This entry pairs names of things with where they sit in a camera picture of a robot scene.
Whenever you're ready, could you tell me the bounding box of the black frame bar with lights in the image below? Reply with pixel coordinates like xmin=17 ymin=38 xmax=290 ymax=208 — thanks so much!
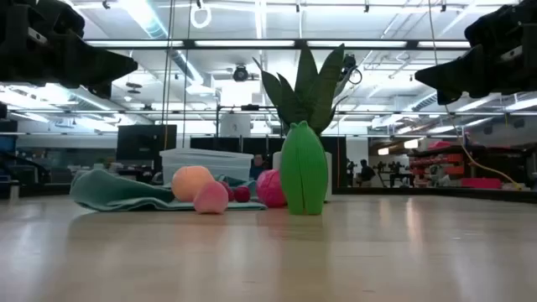
xmin=83 ymin=38 xmax=471 ymax=50

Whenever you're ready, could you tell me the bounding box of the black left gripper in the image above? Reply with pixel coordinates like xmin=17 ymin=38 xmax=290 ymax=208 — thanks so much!
xmin=0 ymin=0 xmax=138 ymax=100

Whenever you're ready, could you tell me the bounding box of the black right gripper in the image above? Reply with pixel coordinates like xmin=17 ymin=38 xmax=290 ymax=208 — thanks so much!
xmin=414 ymin=0 xmax=537 ymax=106

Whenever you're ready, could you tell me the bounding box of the small red strawberry toy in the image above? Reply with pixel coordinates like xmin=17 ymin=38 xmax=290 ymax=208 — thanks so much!
xmin=218 ymin=180 xmax=235 ymax=202
xmin=233 ymin=185 xmax=252 ymax=204

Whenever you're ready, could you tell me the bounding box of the black round camera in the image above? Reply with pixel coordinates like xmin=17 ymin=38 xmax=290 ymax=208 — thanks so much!
xmin=232 ymin=64 xmax=251 ymax=83

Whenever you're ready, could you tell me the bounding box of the green snake plant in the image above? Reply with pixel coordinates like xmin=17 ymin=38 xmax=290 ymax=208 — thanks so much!
xmin=252 ymin=43 xmax=352 ymax=135

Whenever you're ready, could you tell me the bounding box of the teal cloth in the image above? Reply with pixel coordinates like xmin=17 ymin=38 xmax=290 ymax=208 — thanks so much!
xmin=70 ymin=169 xmax=268 ymax=212

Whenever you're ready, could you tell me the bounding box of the yellow cable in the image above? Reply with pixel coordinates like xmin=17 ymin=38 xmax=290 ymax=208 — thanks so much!
xmin=459 ymin=129 xmax=524 ymax=190

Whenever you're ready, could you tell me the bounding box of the pink bin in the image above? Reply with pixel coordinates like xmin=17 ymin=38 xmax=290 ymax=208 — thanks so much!
xmin=461 ymin=177 xmax=503 ymax=190

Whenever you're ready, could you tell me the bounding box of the white cable loop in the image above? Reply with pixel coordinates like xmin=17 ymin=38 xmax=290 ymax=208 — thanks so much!
xmin=190 ymin=2 xmax=213 ymax=29

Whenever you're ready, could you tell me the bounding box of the hanging black cable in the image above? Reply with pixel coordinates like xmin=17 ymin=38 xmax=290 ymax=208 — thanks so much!
xmin=181 ymin=0 xmax=193 ymax=148
xmin=161 ymin=0 xmax=175 ymax=150

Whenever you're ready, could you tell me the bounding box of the black monitor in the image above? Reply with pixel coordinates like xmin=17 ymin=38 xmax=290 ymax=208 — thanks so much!
xmin=116 ymin=124 xmax=178 ymax=161

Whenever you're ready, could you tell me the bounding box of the black camera with cable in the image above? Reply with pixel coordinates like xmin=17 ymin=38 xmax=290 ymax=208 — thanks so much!
xmin=341 ymin=53 xmax=362 ymax=85

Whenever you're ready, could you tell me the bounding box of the person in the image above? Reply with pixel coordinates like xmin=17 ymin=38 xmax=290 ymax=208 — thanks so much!
xmin=250 ymin=154 xmax=266 ymax=180
xmin=358 ymin=159 xmax=377 ymax=188

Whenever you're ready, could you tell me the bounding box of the red storage shelf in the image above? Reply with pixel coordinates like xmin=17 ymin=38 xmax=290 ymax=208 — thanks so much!
xmin=409 ymin=140 xmax=504 ymax=190

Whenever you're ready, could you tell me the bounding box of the pink peach toy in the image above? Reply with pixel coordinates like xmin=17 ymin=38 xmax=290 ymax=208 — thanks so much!
xmin=192 ymin=180 xmax=230 ymax=216

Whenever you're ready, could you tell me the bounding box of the green ridged vegetable toy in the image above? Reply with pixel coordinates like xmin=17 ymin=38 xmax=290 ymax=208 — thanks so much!
xmin=279 ymin=120 xmax=329 ymax=216

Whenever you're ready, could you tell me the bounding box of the clear plastic tupperware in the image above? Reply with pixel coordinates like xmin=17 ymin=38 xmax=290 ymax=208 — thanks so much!
xmin=159 ymin=148 xmax=255 ymax=185

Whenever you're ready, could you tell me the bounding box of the orange peach toy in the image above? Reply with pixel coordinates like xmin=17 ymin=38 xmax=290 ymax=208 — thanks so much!
xmin=170 ymin=165 xmax=216 ymax=203

